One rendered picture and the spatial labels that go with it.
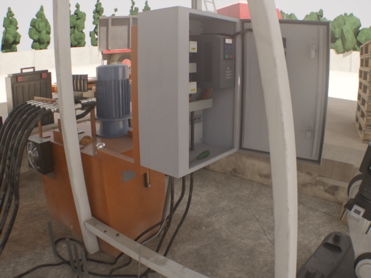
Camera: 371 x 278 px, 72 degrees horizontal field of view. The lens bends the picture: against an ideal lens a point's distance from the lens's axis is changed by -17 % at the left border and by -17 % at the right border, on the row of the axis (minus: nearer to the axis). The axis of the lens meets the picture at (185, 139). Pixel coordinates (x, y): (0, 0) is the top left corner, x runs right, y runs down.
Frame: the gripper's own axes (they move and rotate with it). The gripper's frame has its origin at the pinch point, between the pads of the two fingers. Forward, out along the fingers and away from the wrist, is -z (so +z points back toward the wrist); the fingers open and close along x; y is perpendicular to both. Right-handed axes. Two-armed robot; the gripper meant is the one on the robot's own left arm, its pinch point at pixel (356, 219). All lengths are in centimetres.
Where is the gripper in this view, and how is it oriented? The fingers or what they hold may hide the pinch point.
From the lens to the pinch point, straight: 109.8
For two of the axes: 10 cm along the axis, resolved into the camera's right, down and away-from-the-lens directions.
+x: -6.9, -3.8, 6.2
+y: -7.1, 1.9, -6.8
